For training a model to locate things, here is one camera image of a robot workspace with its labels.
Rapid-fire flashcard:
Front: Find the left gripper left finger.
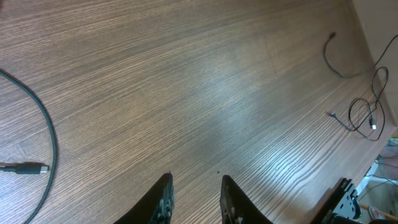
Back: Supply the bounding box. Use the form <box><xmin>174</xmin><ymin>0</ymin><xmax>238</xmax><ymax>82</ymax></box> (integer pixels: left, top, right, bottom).
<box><xmin>114</xmin><ymin>172</ymin><xmax>174</xmax><ymax>224</ymax></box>

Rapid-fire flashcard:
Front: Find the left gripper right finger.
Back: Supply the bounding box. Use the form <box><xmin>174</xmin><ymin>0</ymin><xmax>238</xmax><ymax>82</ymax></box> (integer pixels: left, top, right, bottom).
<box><xmin>220</xmin><ymin>175</ymin><xmax>272</xmax><ymax>224</ymax></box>

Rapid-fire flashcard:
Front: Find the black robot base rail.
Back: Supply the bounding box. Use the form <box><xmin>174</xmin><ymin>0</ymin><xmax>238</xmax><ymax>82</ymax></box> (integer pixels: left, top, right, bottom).
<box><xmin>310</xmin><ymin>178</ymin><xmax>362</xmax><ymax>224</ymax></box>

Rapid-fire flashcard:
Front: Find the black thick usb cable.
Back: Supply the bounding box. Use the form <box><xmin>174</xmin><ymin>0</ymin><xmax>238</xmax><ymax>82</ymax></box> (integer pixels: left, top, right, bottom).
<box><xmin>0</xmin><ymin>68</ymin><xmax>58</xmax><ymax>224</ymax></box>

